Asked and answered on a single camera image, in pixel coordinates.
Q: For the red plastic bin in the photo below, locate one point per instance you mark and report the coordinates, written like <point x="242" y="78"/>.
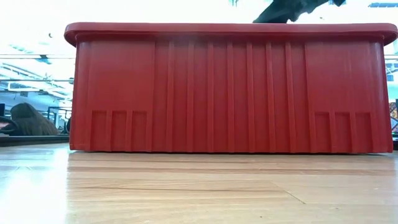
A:
<point x="217" y="93"/>

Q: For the black aluminium table frame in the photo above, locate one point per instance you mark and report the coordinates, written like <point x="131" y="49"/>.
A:
<point x="37" y="140"/>

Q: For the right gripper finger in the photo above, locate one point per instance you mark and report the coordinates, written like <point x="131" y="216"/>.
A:
<point x="286" y="9"/>

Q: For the person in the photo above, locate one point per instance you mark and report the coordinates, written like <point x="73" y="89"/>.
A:
<point x="31" y="121"/>

